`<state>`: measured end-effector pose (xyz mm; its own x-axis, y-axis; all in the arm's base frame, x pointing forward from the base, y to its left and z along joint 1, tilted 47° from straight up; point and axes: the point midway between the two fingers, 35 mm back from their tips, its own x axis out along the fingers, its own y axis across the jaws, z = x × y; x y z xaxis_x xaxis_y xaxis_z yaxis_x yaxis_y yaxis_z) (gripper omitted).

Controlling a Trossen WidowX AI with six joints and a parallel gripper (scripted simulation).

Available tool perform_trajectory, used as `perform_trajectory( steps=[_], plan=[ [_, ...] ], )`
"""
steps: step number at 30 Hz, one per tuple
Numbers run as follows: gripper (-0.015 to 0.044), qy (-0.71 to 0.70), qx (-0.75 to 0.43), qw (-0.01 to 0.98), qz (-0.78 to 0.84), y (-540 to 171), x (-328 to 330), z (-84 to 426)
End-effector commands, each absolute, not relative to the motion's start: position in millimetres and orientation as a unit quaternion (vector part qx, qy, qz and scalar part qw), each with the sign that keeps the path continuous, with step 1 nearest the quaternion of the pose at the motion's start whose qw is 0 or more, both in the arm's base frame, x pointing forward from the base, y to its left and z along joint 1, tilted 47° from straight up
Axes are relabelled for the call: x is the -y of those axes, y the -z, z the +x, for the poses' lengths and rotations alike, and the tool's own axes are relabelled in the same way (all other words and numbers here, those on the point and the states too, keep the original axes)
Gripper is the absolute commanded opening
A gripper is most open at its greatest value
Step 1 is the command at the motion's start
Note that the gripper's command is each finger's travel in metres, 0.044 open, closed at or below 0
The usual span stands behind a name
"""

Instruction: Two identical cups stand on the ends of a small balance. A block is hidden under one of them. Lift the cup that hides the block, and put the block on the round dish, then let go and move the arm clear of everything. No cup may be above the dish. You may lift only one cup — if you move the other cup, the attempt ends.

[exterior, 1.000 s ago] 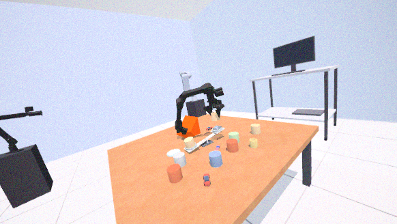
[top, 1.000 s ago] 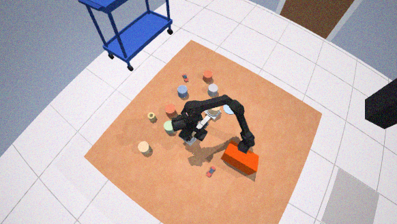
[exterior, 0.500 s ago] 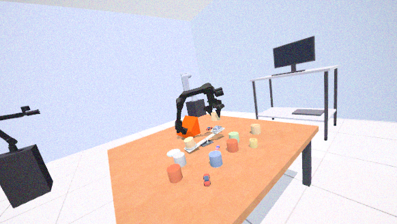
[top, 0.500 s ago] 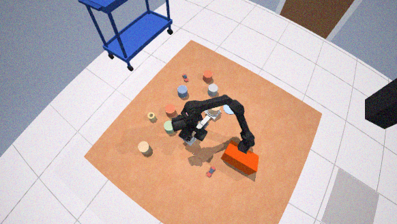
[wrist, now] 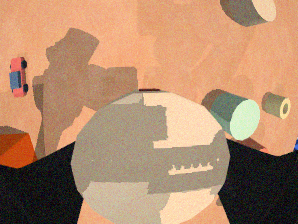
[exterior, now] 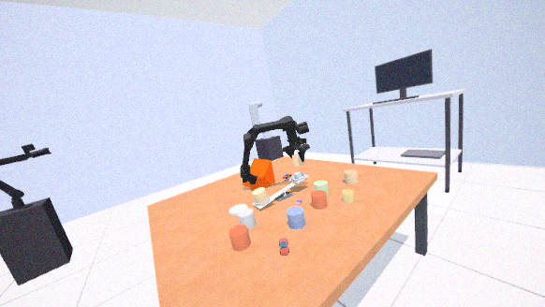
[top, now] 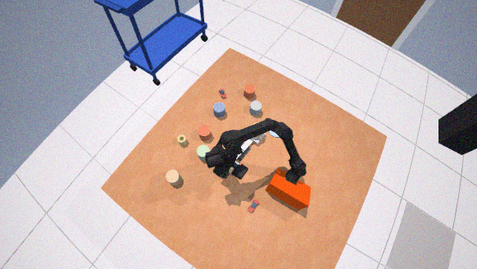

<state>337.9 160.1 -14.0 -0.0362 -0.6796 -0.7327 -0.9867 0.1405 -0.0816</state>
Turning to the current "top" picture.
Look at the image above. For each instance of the blue cylinder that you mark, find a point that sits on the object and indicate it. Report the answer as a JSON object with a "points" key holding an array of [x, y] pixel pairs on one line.
{"points": [[219, 109]]}

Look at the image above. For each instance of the pale blue round dish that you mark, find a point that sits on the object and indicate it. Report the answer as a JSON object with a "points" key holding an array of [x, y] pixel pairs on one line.
{"points": [[273, 134]]}

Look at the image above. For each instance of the orange cylinder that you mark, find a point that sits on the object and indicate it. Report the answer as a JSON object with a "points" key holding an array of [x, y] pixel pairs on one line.
{"points": [[204, 132], [249, 91]]}

